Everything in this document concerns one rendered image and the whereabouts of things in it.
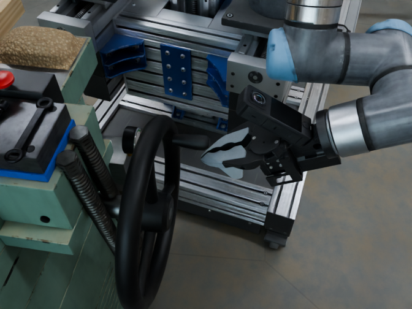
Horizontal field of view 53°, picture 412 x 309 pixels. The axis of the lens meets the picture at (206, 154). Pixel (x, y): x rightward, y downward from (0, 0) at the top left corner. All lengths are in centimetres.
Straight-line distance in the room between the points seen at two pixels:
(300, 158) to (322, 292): 90
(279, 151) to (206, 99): 63
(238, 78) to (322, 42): 38
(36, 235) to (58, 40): 34
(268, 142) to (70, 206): 29
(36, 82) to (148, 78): 73
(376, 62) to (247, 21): 42
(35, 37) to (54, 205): 34
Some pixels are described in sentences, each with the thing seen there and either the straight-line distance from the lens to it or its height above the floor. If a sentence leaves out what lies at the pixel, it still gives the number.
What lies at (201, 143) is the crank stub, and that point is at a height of 87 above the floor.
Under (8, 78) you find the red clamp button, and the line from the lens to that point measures 54.
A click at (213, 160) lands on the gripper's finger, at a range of 64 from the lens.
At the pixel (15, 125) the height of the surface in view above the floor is 100.
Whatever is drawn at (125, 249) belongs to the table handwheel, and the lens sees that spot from 49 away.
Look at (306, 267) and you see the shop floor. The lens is 151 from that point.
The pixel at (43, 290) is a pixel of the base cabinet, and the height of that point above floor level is 68.
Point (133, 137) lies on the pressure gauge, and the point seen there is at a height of 69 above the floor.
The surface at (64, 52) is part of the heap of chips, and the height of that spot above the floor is 92.
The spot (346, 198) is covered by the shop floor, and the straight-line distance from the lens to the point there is 169.
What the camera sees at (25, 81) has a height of 101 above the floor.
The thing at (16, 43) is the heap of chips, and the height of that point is 93.
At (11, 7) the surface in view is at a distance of 87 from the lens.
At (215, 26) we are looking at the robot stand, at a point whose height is 73.
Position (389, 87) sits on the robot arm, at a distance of 59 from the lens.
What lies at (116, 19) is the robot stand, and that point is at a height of 73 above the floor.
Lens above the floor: 134
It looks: 50 degrees down
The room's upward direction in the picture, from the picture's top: straight up
